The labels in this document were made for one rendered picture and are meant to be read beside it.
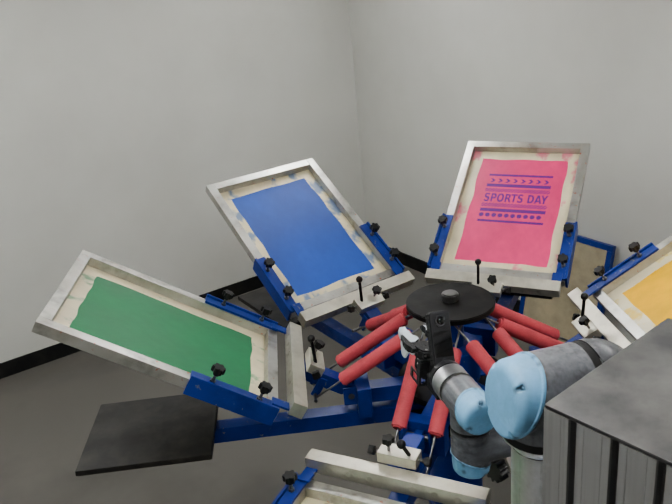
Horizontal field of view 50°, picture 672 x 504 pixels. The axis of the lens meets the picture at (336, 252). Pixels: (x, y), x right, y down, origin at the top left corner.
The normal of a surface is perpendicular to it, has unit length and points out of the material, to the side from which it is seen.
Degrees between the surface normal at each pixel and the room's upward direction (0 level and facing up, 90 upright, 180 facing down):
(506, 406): 82
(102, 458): 0
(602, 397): 0
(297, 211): 32
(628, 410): 0
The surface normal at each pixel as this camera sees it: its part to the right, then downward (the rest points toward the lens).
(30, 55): 0.57, 0.26
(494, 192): -0.30, -0.59
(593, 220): -0.82, 0.28
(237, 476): -0.09, -0.92
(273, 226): 0.22, -0.64
